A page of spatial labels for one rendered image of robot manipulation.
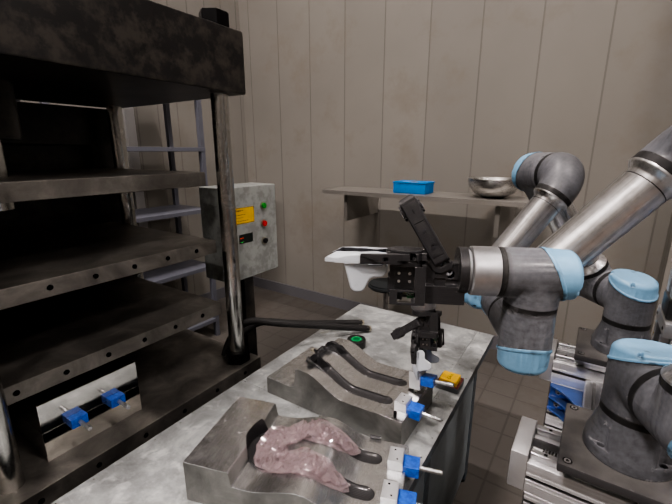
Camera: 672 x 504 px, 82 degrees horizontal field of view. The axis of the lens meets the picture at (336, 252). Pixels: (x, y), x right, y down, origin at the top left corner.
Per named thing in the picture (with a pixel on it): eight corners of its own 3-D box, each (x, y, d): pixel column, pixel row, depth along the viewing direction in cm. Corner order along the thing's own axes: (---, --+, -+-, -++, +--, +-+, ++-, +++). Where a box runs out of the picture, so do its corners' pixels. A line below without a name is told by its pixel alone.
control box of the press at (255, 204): (289, 453, 213) (280, 183, 176) (250, 493, 188) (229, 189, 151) (260, 438, 224) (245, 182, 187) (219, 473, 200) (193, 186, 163)
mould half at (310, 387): (432, 401, 129) (434, 365, 126) (400, 450, 108) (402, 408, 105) (311, 359, 156) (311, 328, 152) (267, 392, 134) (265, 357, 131)
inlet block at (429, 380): (456, 390, 117) (455, 373, 117) (451, 397, 113) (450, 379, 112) (415, 382, 124) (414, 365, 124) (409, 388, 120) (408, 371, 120)
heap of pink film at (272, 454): (363, 444, 102) (363, 419, 100) (346, 501, 86) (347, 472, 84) (273, 426, 109) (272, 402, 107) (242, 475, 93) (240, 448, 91)
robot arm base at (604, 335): (649, 345, 118) (656, 315, 115) (654, 367, 106) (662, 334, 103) (591, 332, 126) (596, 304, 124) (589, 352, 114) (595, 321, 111)
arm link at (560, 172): (616, 171, 96) (487, 320, 103) (584, 169, 107) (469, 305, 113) (587, 142, 94) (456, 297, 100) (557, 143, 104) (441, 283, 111)
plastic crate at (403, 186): (434, 192, 293) (435, 181, 291) (425, 194, 279) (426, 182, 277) (402, 190, 308) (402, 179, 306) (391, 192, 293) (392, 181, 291)
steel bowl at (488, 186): (524, 196, 266) (526, 178, 263) (514, 201, 239) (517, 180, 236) (473, 193, 285) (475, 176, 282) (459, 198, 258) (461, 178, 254)
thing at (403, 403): (443, 423, 110) (444, 407, 108) (437, 434, 105) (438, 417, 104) (400, 407, 116) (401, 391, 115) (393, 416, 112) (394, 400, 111)
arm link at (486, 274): (504, 249, 54) (490, 243, 62) (470, 248, 54) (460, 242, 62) (500, 301, 55) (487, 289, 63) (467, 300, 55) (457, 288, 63)
